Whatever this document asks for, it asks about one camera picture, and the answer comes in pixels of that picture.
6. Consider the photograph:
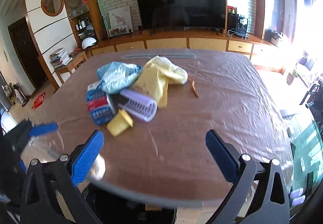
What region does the glass top side table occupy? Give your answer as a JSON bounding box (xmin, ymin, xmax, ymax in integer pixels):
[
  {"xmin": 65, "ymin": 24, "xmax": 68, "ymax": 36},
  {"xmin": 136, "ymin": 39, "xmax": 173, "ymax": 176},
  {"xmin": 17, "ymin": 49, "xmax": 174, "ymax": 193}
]
[{"xmin": 287, "ymin": 117, "xmax": 322, "ymax": 207}]

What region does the light blue plastic bag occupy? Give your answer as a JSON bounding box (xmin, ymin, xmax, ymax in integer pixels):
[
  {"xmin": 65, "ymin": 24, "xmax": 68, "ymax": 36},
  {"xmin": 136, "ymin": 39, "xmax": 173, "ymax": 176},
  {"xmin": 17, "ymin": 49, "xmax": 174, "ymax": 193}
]
[{"xmin": 97, "ymin": 62, "xmax": 143, "ymax": 94}]

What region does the black round trash bin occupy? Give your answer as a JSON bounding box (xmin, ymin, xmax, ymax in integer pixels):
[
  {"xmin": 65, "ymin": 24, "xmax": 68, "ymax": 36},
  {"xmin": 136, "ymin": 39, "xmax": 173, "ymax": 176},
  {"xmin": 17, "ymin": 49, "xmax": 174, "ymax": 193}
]
[{"xmin": 82, "ymin": 184, "xmax": 177, "ymax": 223}]

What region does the yellow plastic cup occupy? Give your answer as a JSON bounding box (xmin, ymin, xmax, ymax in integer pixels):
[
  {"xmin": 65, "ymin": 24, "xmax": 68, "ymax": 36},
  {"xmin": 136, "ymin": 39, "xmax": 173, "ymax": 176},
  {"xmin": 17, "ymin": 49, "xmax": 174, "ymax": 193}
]
[{"xmin": 107, "ymin": 109, "xmax": 134, "ymax": 137}]

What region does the white horse picture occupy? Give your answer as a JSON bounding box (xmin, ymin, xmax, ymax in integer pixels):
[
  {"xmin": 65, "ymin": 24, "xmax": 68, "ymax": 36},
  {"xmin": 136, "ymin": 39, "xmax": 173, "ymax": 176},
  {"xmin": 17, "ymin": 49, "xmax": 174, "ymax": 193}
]
[{"xmin": 108, "ymin": 5, "xmax": 133, "ymax": 37}]

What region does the small potted plant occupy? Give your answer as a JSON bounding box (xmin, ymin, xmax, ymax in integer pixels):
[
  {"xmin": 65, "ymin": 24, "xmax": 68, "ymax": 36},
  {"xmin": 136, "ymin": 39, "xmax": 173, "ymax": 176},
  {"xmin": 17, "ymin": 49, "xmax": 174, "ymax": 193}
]
[{"xmin": 286, "ymin": 69, "xmax": 297, "ymax": 85}]

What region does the blue red tissue pack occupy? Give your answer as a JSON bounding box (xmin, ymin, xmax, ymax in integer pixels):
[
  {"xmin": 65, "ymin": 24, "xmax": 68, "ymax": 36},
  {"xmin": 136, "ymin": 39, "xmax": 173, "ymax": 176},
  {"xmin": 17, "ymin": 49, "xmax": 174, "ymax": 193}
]
[{"xmin": 86, "ymin": 81, "xmax": 115, "ymax": 126}]

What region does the round wooden framed mirror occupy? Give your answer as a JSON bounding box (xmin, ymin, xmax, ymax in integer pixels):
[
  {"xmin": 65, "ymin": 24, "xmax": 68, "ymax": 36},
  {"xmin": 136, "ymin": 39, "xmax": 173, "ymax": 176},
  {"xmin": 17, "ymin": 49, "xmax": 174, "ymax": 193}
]
[{"xmin": 41, "ymin": 0, "xmax": 64, "ymax": 17}]

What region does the stack of books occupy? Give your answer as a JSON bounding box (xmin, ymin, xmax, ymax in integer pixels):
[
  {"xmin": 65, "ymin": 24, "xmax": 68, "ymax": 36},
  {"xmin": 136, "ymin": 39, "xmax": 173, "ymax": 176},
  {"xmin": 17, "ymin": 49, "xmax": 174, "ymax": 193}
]
[{"xmin": 50, "ymin": 47, "xmax": 72, "ymax": 69}]

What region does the large black flat television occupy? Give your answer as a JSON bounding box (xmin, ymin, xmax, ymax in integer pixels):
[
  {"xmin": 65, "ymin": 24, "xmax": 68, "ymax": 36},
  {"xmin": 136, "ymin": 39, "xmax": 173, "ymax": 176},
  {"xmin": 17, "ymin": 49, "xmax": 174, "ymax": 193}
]
[{"xmin": 137, "ymin": 0, "xmax": 226, "ymax": 29}]

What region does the white dome lamp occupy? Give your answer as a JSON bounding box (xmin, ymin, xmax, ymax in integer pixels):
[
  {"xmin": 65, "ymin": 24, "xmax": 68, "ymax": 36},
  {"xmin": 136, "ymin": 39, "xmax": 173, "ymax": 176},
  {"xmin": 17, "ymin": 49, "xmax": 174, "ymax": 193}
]
[{"xmin": 82, "ymin": 37, "xmax": 97, "ymax": 50}]

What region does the purple white plastic mesh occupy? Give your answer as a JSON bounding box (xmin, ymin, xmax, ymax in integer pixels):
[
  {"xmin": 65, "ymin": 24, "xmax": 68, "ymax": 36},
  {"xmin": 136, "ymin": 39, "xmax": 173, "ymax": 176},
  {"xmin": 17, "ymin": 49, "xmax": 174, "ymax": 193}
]
[{"xmin": 118, "ymin": 89, "xmax": 158, "ymax": 122}]

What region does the long wooden tv cabinet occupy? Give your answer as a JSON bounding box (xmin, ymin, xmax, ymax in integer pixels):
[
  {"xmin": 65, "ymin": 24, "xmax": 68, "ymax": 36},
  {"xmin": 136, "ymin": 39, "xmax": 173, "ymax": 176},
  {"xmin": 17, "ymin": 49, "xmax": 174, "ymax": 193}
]
[{"xmin": 85, "ymin": 29, "xmax": 286, "ymax": 74}]

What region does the black coffee machine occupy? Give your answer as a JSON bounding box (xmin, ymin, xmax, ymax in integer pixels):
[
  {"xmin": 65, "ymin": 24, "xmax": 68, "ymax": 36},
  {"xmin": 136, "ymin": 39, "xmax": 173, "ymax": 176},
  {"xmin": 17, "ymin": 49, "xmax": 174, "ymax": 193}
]
[{"xmin": 227, "ymin": 6, "xmax": 249, "ymax": 39}]

